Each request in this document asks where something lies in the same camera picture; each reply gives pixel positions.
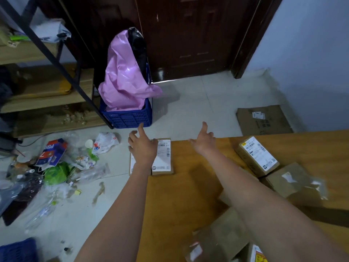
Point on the person's left thumb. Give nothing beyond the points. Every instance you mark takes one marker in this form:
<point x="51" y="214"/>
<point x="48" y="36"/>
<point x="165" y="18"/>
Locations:
<point x="155" y="144"/>

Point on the white papers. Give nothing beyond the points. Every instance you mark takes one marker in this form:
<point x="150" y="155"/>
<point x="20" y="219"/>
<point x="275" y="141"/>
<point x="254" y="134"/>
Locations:
<point x="50" y="31"/>

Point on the dark brown door frame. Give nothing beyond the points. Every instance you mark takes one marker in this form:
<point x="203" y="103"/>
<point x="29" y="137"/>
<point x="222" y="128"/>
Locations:
<point x="253" y="35"/>

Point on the green plastic bag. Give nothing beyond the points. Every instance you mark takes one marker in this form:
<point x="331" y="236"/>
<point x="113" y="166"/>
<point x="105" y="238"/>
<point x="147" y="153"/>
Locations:
<point x="57" y="174"/>

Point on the person's left forearm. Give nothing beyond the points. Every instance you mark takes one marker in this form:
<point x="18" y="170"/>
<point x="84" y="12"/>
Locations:
<point x="120" y="215"/>

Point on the blue plastic crate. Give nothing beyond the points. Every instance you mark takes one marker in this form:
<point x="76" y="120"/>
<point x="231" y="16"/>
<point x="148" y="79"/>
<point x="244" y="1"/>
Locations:
<point x="17" y="251"/>
<point x="128" y="118"/>

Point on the white paper cup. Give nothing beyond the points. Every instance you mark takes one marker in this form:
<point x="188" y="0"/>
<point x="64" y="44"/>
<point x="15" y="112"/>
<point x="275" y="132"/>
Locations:
<point x="89" y="144"/>

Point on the dark plastic bag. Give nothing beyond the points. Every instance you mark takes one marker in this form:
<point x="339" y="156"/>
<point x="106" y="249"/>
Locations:
<point x="30" y="186"/>

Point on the black metal wooden shelf rack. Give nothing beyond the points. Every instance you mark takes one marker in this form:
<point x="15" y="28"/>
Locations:
<point x="43" y="87"/>

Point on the large taped cardboard box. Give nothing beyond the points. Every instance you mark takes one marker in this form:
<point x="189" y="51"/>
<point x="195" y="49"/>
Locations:
<point x="223" y="237"/>

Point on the clear plastic bottle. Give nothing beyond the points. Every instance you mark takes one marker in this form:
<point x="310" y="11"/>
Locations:
<point x="41" y="215"/>

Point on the person's right hand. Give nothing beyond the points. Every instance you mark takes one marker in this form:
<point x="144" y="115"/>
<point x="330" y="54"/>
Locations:
<point x="204" y="144"/>

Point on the person's right forearm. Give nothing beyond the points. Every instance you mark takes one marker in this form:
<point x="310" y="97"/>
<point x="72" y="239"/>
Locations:
<point x="261" y="204"/>

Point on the black plastic bag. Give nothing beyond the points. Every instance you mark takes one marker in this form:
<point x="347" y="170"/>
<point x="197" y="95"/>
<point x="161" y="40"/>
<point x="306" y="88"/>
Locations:
<point x="138" y="49"/>

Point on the pink plastic bag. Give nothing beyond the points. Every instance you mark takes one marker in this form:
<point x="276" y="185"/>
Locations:
<point x="122" y="76"/>

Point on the dark brown wooden door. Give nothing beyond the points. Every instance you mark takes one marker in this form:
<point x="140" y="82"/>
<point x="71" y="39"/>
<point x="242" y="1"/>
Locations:
<point x="188" y="35"/>

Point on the person's right thumb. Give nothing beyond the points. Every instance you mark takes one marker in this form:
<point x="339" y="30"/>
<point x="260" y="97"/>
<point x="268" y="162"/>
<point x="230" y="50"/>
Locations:
<point x="194" y="143"/>

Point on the clear plastic wrapper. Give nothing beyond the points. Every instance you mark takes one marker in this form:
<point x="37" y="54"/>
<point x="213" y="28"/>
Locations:
<point x="88" y="174"/>

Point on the cardboard box with white label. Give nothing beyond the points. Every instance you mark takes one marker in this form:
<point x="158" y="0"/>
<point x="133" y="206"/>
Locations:
<point x="257" y="155"/>

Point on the flattened cardboard box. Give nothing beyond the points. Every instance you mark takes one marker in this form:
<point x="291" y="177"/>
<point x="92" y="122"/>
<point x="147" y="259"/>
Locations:
<point x="263" y="121"/>

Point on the box with colourful label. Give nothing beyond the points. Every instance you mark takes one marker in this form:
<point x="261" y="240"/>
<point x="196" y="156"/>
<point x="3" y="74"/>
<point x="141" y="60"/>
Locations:
<point x="256" y="255"/>

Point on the red and blue carton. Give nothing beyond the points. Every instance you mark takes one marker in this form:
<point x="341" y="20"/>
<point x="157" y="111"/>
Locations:
<point x="51" y="152"/>

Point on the person's left hand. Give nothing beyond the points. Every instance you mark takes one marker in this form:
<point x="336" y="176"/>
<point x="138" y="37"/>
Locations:
<point x="143" y="150"/>

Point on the cardboard box in clear tape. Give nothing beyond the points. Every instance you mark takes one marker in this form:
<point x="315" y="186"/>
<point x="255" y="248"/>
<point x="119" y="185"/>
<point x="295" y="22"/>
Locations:
<point x="291" y="182"/>

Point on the white plastic bag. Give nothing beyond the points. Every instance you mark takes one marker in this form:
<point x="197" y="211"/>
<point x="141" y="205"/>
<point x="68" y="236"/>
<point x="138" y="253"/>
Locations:
<point x="105" y="142"/>

